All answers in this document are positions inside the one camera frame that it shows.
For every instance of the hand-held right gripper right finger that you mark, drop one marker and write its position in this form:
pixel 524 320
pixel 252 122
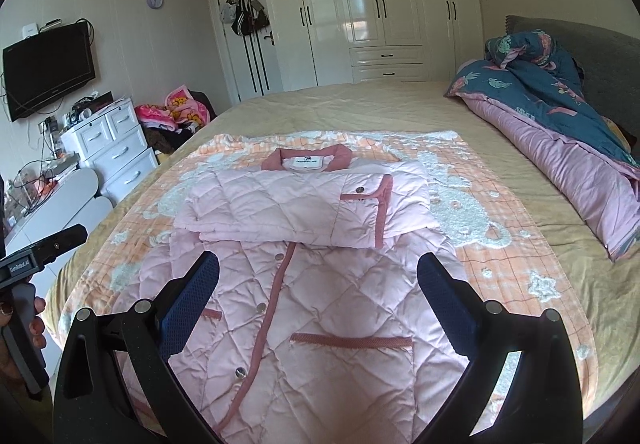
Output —
pixel 445 304

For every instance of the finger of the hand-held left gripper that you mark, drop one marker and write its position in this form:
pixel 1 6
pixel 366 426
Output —
pixel 62 239

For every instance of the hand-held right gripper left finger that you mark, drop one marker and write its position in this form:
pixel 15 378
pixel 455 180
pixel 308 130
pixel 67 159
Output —
pixel 190 304

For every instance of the pink quilted jacket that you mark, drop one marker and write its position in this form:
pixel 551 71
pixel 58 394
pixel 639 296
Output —
pixel 310 204

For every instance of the dark clothes pile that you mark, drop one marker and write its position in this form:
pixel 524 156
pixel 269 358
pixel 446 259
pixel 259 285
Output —
pixel 167 139

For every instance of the person's left hand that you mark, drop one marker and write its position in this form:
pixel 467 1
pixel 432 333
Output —
pixel 38 339

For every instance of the white rounded panel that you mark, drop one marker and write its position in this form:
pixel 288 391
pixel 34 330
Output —
pixel 82 224
pixel 55 196

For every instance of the orange plaid blanket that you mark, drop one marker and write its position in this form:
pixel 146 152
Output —
pixel 500 264

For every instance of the white drawer cabinet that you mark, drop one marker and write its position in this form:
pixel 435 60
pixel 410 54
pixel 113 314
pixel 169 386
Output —
pixel 115 149

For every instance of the black box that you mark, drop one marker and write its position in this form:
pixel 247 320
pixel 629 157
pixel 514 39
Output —
pixel 102 100

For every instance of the black television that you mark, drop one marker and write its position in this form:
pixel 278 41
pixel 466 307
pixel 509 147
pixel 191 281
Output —
pixel 47 69

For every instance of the pink cartoon blanket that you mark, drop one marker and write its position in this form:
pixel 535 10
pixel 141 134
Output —
pixel 175 109

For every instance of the bed with beige sheet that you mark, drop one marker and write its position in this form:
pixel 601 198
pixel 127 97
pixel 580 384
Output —
pixel 350 109

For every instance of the white door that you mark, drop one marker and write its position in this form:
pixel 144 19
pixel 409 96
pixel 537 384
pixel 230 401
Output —
pixel 237 74

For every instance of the blue floral quilt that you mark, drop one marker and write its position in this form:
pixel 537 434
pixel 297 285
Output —
pixel 540 89

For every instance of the hanging bags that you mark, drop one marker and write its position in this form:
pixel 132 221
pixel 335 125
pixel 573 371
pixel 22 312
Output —
pixel 245 14

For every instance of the grey headboard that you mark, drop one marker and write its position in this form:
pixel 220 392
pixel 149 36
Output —
pixel 610 64

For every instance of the white wall box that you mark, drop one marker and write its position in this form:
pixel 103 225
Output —
pixel 29 29

